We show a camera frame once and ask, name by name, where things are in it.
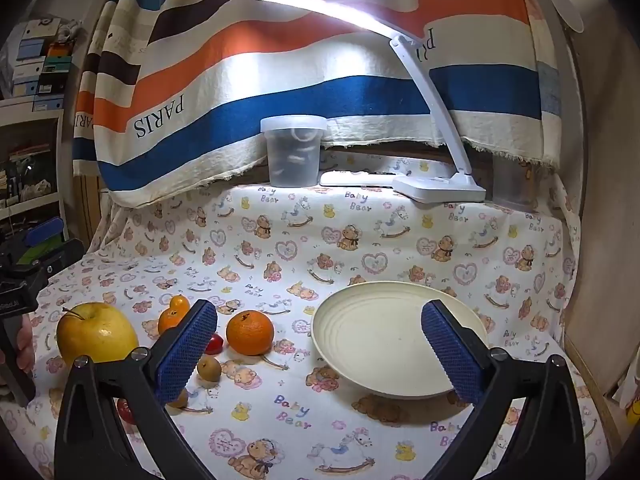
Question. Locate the person's left hand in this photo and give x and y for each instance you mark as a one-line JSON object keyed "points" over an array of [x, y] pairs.
{"points": [[25, 355]]}

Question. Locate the lidded translucent plastic container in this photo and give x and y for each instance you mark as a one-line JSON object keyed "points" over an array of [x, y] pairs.
{"points": [[295, 155]]}

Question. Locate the small orange mandarin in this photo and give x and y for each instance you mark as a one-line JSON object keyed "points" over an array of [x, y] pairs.
{"points": [[169, 322]]}

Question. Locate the yellow plastic item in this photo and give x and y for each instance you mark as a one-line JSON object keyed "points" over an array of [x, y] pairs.
{"points": [[633, 410]]}

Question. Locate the large yellow apple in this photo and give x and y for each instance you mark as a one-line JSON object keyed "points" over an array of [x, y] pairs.
{"points": [[95, 332]]}

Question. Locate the small red fruit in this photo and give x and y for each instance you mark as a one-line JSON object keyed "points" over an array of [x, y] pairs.
{"points": [[125, 410], [216, 345]]}

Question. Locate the clear plastic cup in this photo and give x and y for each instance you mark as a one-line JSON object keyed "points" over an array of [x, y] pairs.
{"points": [[514, 182]]}

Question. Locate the orange kumquat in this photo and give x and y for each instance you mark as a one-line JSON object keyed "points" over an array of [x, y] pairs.
{"points": [[181, 303]]}

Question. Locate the stack of storage boxes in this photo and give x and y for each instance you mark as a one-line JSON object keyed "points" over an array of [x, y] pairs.
{"points": [[40, 65]]}

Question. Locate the large orange mandarin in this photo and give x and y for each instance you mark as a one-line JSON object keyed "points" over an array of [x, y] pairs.
{"points": [[250, 332]]}

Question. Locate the cream round plate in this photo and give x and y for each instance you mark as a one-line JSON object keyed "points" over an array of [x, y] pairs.
{"points": [[375, 340]]}

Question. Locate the white cone lamp shade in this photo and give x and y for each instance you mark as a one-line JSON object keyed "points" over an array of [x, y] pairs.
{"points": [[570, 5]]}

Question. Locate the white flat slab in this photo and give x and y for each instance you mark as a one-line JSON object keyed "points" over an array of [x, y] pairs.
{"points": [[350, 178]]}

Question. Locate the white desk lamp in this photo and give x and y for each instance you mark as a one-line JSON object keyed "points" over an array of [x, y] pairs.
{"points": [[440, 110]]}

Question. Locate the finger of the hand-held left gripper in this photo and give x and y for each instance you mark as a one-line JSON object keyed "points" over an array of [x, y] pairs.
{"points": [[45, 230]]}

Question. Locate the white shelf unit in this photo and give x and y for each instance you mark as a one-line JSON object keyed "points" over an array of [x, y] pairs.
{"points": [[30, 160]]}

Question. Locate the small brown longan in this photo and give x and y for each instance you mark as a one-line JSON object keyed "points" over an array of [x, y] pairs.
{"points": [[180, 400], [209, 367]]}

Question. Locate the striped blanket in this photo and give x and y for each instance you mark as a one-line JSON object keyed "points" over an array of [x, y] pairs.
{"points": [[250, 100]]}

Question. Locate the light wooden board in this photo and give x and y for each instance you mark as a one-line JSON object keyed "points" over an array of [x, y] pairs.
{"points": [[605, 260]]}

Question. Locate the bear print table cloth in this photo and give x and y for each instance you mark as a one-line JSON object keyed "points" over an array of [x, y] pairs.
{"points": [[310, 240]]}

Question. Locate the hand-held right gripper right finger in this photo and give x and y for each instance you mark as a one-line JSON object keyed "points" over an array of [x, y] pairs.
{"points": [[450, 355]]}

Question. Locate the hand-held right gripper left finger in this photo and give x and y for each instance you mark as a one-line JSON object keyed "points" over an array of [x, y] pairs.
{"points": [[185, 350]]}

